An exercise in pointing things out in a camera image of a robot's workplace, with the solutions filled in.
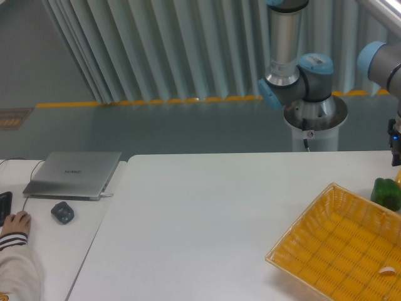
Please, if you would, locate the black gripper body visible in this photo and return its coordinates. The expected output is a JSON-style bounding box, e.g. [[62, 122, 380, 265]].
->
[[387, 119, 400, 166]]

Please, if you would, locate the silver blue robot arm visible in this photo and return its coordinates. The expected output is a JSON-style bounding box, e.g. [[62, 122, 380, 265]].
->
[[258, 1, 400, 166]]

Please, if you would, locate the cream sleeved forearm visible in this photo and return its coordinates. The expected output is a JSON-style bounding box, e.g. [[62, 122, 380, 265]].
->
[[1, 232, 41, 300]]

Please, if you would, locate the yellow woven basket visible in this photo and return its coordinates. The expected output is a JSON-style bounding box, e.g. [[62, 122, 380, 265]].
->
[[265, 183, 400, 300]]

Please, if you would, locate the small bread piece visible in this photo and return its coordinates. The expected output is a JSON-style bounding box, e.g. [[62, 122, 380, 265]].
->
[[379, 267, 396, 276]]

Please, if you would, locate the person hand on mouse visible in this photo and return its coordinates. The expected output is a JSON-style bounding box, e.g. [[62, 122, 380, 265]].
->
[[1, 211, 31, 236]]

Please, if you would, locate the yellow fruit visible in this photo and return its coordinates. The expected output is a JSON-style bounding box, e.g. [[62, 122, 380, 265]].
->
[[395, 170, 401, 186]]

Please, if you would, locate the green bell pepper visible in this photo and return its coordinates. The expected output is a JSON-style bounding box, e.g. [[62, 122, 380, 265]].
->
[[370, 177, 400, 211]]

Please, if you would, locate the grey pleated curtain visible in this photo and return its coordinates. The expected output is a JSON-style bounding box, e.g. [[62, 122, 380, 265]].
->
[[44, 1, 400, 104]]

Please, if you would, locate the silver closed laptop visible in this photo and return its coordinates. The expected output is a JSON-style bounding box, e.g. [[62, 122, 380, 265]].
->
[[23, 152, 122, 201]]

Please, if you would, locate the black small device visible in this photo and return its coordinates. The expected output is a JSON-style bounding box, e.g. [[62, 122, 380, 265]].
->
[[51, 201, 75, 224]]

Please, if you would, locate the floor warning sticker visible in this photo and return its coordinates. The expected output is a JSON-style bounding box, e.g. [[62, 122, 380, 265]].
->
[[1, 108, 34, 130]]

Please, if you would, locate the black keyboard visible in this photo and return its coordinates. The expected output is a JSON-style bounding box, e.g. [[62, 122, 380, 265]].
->
[[0, 191, 13, 227]]

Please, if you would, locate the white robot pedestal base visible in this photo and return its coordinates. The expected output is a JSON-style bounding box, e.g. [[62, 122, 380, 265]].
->
[[284, 95, 348, 152]]

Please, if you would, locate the black cable on pedestal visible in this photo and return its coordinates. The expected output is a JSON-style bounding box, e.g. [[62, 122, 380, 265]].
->
[[301, 118, 313, 153]]

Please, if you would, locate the grey mouse cable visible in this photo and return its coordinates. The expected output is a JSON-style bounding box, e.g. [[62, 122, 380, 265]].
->
[[0, 157, 46, 214]]

